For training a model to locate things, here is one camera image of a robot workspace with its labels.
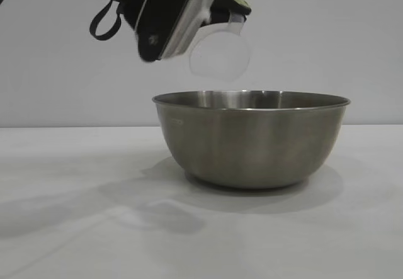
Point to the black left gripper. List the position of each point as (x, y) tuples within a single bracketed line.
[(167, 20)]

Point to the clear plastic measuring cup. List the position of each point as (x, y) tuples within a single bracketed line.
[(220, 55)]

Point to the stainless steel mixing bowl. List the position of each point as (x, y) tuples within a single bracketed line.
[(252, 140)]

